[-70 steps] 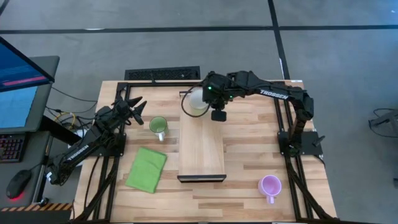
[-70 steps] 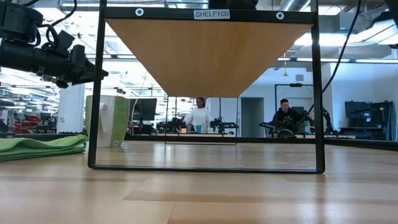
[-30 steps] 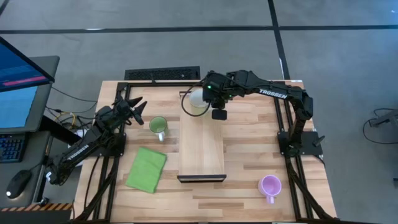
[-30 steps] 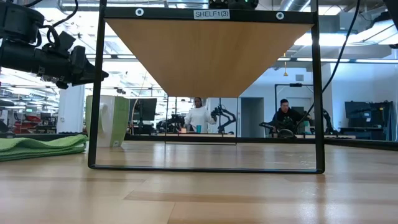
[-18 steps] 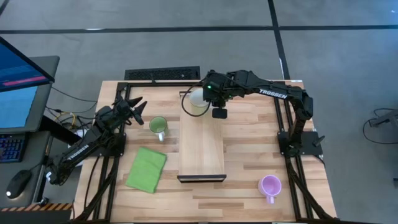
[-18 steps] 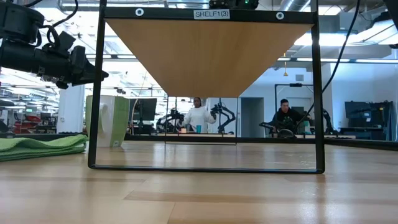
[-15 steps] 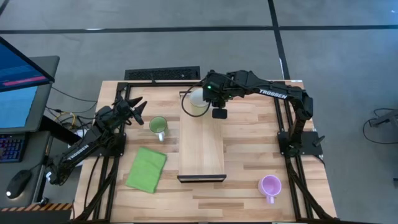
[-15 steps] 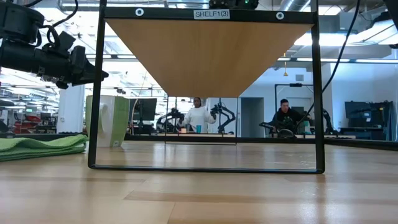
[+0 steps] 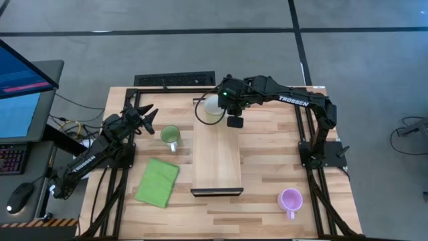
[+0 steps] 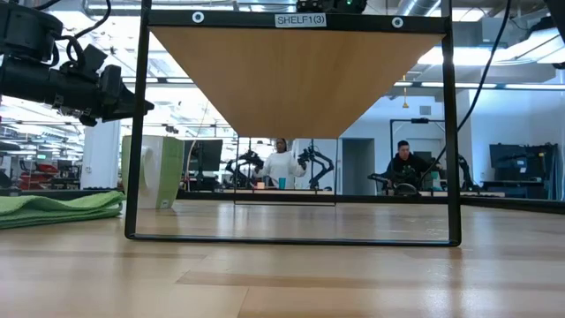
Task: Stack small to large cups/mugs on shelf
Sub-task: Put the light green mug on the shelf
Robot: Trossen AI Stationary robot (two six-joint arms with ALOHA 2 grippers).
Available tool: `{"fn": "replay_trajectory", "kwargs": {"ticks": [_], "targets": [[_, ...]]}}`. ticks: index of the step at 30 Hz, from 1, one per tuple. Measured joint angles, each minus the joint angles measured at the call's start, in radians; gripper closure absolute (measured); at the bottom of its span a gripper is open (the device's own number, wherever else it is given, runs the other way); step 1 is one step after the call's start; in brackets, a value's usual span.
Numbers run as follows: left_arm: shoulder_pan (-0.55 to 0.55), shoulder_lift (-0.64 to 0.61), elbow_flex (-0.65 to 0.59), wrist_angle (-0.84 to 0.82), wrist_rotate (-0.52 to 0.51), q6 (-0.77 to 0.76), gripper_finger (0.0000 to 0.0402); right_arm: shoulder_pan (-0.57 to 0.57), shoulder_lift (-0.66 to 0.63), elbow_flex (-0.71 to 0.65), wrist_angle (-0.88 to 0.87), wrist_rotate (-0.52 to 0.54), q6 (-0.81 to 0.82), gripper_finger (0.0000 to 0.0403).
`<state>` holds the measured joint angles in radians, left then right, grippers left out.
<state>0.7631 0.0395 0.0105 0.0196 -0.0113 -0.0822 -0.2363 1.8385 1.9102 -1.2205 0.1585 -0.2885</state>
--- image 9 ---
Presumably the black computer mouse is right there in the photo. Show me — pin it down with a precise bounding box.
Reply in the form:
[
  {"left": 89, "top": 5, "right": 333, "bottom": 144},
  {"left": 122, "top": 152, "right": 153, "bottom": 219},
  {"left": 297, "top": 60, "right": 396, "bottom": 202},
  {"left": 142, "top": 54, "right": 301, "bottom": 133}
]
[{"left": 5, "top": 181, "right": 35, "bottom": 215}]

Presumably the black keyboard with red backlight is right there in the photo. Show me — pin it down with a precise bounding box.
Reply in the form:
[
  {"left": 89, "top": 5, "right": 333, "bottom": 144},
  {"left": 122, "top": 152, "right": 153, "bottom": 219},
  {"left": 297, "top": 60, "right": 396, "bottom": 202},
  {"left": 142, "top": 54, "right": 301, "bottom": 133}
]
[{"left": 0, "top": 143, "right": 28, "bottom": 176}]

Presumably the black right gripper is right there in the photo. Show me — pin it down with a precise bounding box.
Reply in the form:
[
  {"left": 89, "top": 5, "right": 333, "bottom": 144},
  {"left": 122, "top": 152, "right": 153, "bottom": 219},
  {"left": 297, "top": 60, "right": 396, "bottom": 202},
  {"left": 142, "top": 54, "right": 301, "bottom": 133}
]
[{"left": 217, "top": 74, "right": 250, "bottom": 117}]

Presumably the purple mug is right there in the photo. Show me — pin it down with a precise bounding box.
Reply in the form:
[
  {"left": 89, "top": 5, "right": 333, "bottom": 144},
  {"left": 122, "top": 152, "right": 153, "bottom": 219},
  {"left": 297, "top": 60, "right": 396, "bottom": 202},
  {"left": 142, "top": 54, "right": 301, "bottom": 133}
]
[{"left": 277, "top": 187, "right": 304, "bottom": 221}]

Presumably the black framed computer monitor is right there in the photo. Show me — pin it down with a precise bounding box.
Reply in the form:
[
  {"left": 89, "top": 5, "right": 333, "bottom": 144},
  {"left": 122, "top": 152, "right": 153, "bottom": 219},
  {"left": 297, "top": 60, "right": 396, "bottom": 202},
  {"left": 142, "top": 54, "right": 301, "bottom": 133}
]
[{"left": 0, "top": 39, "right": 60, "bottom": 100}]

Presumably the grey side desk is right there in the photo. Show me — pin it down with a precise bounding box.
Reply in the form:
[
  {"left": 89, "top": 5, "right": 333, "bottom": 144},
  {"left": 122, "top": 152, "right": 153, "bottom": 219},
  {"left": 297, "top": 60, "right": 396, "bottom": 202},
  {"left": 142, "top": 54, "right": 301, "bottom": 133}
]
[{"left": 0, "top": 140, "right": 80, "bottom": 241}]

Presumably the green mug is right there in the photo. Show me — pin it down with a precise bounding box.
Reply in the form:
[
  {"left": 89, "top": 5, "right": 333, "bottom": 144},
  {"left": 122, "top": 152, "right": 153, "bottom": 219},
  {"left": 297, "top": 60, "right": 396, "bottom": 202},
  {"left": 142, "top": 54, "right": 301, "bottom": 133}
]
[{"left": 160, "top": 125, "right": 183, "bottom": 153}]

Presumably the yellow cable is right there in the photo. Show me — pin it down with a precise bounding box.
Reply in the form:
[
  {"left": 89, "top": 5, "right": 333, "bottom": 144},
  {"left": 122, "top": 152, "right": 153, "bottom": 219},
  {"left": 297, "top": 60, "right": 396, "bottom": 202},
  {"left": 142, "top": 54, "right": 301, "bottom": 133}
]
[{"left": 58, "top": 119, "right": 84, "bottom": 140}]

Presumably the wooden shelf with black frame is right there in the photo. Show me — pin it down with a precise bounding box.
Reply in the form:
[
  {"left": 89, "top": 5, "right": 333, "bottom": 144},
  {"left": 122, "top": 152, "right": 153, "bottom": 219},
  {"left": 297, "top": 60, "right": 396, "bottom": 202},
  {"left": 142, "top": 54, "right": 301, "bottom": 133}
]
[{"left": 189, "top": 96, "right": 245, "bottom": 197}]

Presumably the green folded cloth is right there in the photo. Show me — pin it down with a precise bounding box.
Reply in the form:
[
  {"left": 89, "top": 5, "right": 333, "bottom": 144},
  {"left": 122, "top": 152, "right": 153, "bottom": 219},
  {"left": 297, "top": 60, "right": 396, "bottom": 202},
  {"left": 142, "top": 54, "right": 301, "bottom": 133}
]
[{"left": 134, "top": 157, "right": 181, "bottom": 210}]

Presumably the black aluminium table frame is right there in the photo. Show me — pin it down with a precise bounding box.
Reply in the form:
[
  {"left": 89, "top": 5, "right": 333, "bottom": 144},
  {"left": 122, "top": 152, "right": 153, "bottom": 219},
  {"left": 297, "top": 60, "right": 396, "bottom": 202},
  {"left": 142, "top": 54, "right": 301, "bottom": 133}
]
[{"left": 77, "top": 86, "right": 364, "bottom": 240}]

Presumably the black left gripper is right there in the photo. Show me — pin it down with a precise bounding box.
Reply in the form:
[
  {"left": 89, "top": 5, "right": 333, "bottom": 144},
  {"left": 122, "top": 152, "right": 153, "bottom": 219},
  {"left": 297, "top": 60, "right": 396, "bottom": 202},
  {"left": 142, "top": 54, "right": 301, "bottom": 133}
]
[{"left": 120, "top": 103, "right": 159, "bottom": 136}]

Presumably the white mug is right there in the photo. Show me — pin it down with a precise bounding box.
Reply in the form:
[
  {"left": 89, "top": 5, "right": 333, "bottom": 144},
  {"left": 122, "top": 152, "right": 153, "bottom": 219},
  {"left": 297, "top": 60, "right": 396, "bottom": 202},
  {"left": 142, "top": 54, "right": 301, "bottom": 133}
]
[{"left": 203, "top": 94, "right": 226, "bottom": 117}]

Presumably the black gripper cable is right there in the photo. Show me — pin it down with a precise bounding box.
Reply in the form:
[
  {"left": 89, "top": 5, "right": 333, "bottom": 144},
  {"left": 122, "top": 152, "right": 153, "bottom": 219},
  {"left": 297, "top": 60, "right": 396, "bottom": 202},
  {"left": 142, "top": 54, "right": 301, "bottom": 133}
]
[{"left": 194, "top": 87, "right": 229, "bottom": 127}]

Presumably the grey framed computer monitor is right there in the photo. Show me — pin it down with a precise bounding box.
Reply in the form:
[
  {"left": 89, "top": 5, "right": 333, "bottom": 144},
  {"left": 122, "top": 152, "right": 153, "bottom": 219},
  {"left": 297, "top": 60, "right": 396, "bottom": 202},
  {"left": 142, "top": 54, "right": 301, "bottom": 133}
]
[{"left": 0, "top": 60, "right": 66, "bottom": 145}]

